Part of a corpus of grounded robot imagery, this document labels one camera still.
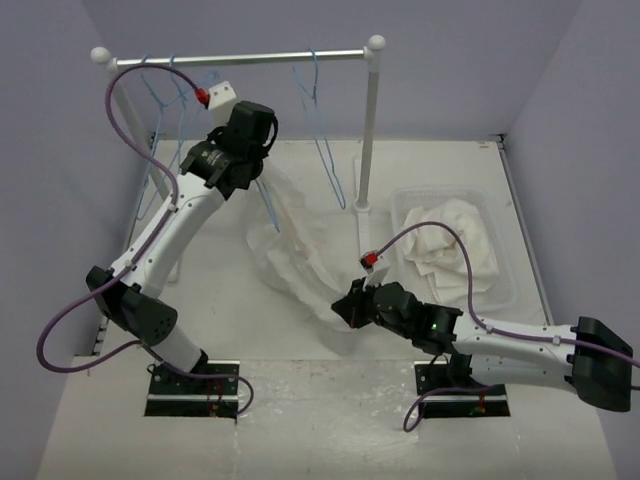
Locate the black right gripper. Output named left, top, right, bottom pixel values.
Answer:
left=332, top=277, right=413, bottom=340

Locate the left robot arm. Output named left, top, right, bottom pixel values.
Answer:
left=86, top=101, right=278, bottom=393

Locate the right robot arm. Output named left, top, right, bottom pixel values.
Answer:
left=331, top=279, right=638, bottom=412

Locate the cream cloth in basket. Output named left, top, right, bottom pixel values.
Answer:
left=399, top=199, right=500, bottom=305

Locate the white plastic basket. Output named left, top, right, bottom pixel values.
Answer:
left=391, top=185, right=517, bottom=312

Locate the white clothes rack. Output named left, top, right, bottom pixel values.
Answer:
left=90, top=35, right=386, bottom=256

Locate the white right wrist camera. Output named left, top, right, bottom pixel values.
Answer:
left=360, top=251, right=390, bottom=288

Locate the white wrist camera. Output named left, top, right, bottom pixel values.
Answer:
left=360, top=251, right=390, bottom=288
left=208, top=81, right=239, bottom=125

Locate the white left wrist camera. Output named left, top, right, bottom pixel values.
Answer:
left=208, top=81, right=239, bottom=125

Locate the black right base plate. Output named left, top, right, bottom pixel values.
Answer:
left=414, top=356, right=511, bottom=419

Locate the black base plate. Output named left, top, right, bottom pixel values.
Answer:
left=144, top=360, right=240, bottom=420
left=414, top=356, right=511, bottom=419

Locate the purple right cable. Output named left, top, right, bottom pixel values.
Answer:
left=378, top=221, right=640, bottom=432

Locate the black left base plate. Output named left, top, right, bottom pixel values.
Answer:
left=144, top=360, right=240, bottom=420

